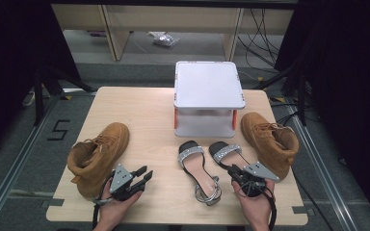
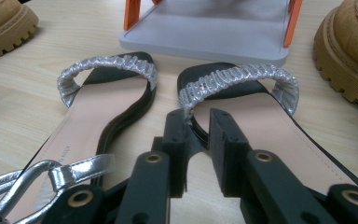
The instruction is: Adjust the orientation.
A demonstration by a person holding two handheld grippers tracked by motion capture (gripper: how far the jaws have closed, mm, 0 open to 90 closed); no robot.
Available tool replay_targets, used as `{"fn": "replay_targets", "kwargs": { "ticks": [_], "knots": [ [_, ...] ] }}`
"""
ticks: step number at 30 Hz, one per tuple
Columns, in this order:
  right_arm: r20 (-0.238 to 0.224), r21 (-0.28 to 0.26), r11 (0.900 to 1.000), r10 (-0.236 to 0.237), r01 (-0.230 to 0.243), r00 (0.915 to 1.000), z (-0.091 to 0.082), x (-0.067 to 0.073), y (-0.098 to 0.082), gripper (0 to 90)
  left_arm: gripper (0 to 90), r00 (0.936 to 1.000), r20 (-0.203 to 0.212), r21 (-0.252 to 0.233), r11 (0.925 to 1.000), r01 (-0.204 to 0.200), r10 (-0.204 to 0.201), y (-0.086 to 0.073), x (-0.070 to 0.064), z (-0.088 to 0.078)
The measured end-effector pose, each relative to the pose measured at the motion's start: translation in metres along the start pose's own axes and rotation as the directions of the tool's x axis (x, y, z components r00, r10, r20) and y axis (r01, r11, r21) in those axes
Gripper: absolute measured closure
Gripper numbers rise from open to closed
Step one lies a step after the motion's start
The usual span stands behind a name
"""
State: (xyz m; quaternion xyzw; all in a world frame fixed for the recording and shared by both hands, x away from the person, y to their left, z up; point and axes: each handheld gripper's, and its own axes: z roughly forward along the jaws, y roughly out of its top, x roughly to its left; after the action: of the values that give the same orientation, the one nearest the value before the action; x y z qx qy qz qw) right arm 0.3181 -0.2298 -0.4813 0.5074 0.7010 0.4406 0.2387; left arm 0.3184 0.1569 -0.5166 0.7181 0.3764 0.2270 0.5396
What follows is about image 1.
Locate silver foil packet left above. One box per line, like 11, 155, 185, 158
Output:
147, 31, 181, 48

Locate bundle of black floor cables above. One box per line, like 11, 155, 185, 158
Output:
236, 8, 292, 69

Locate person's left hand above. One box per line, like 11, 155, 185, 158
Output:
93, 177, 144, 230

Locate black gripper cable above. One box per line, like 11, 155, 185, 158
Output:
262, 184, 278, 231
91, 169, 117, 230

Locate beige wooden cabinet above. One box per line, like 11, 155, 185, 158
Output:
51, 3, 295, 62

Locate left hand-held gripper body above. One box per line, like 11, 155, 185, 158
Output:
109, 163, 144, 202

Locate dark curtain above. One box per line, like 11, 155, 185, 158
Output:
0, 0, 82, 162
273, 0, 370, 222

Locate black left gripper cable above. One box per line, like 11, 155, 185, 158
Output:
91, 169, 117, 230

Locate tan suede lace-up boot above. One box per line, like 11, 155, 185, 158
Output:
66, 121, 131, 200
240, 111, 301, 181

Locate black sandal with rhinestone strap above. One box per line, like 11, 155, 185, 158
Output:
177, 140, 223, 207
208, 141, 253, 174

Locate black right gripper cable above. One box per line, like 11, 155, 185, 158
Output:
262, 184, 278, 231

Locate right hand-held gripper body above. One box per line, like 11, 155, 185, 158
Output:
234, 161, 280, 198

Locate white two-tier shoe rack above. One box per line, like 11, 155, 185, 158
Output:
172, 61, 247, 139

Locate aluminium floor rail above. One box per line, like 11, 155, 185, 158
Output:
0, 95, 62, 231
288, 95, 362, 231

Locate person's right hand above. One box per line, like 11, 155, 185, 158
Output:
231, 178, 276, 231

